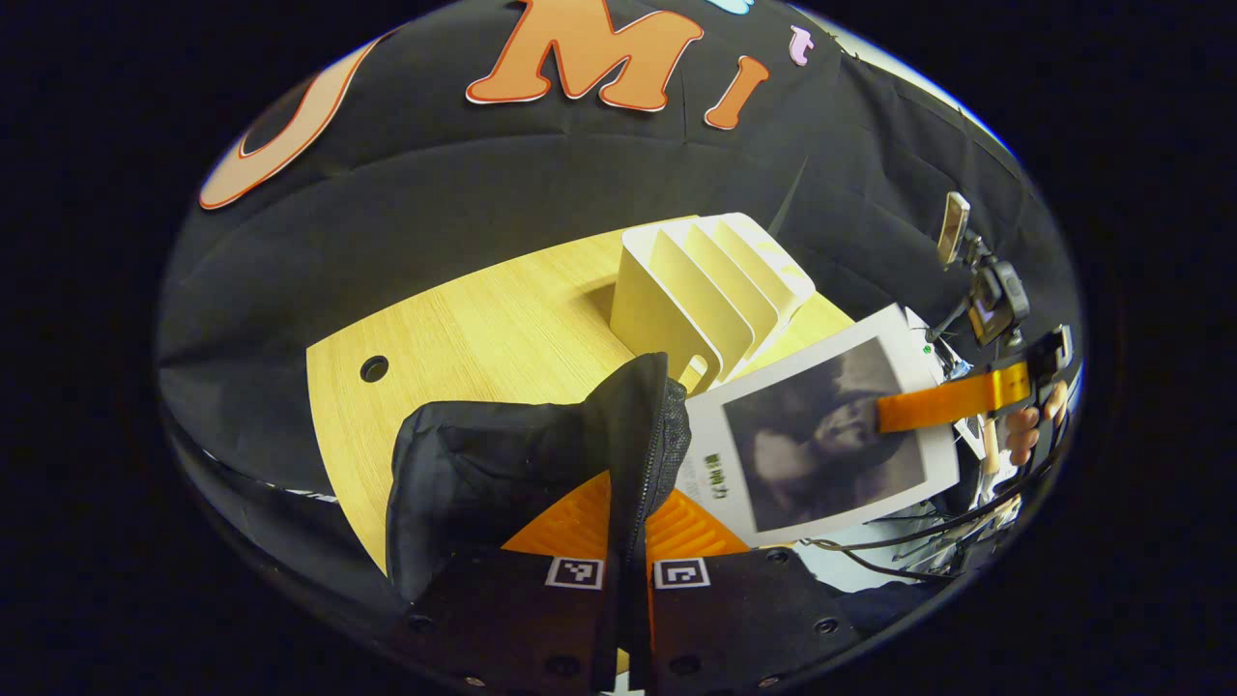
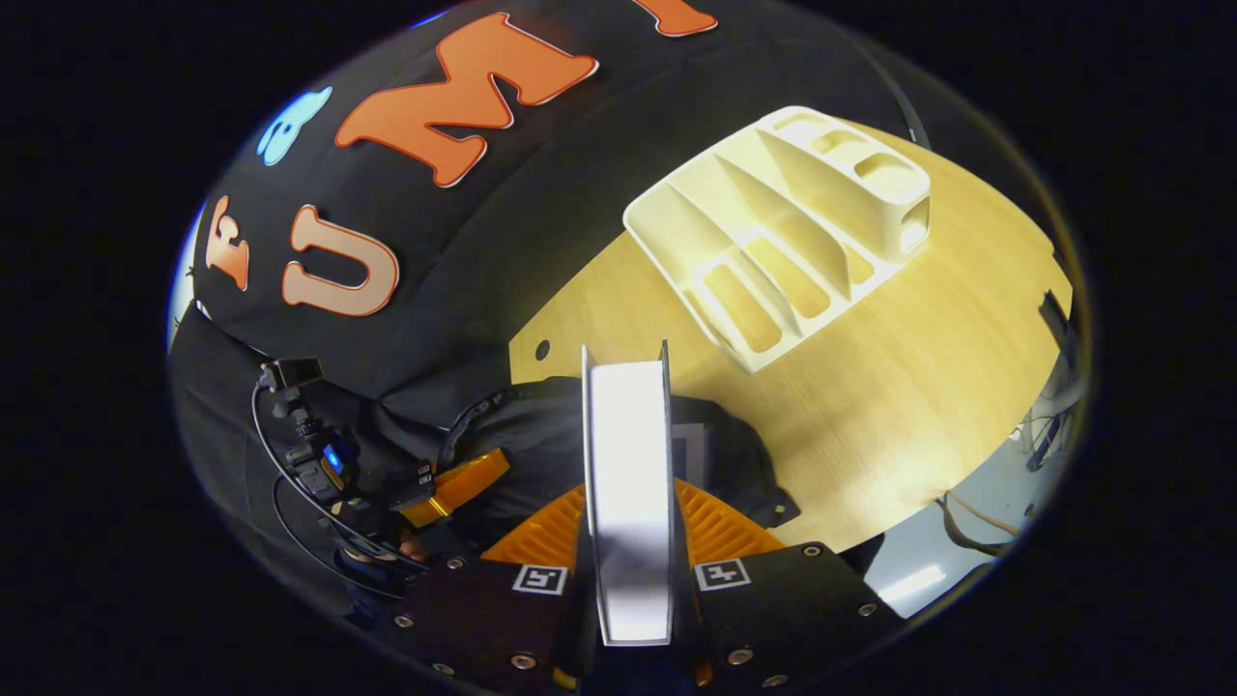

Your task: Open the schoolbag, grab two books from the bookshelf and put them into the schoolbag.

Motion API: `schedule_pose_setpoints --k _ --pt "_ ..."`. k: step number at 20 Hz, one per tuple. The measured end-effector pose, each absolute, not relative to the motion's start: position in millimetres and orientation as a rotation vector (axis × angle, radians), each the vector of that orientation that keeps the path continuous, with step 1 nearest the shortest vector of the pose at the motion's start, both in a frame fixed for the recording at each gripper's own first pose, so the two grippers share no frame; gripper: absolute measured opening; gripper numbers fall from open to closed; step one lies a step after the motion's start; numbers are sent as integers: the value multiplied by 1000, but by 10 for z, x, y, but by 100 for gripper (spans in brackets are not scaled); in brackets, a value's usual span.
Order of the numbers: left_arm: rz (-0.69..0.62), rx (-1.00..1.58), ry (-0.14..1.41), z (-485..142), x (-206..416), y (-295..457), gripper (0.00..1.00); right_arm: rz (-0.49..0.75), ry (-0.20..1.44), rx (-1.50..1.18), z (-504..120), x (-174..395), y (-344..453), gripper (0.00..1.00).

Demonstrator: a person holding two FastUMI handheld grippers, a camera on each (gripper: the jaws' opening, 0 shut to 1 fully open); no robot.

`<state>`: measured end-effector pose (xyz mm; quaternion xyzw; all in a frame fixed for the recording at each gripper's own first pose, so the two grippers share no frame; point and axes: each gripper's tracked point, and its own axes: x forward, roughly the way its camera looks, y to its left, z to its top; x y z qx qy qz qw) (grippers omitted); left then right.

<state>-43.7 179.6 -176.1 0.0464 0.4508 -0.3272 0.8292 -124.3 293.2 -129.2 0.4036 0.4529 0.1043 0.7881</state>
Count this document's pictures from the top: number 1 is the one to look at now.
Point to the dark grey schoolbag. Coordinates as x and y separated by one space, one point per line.
483 464

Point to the white bookshelf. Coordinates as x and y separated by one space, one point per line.
667 309

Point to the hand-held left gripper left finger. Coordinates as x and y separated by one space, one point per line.
512 619

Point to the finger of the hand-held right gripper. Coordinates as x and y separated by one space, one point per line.
947 401

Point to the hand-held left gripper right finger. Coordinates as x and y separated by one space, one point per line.
734 619

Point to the white portrait cover book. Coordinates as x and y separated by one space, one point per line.
821 454

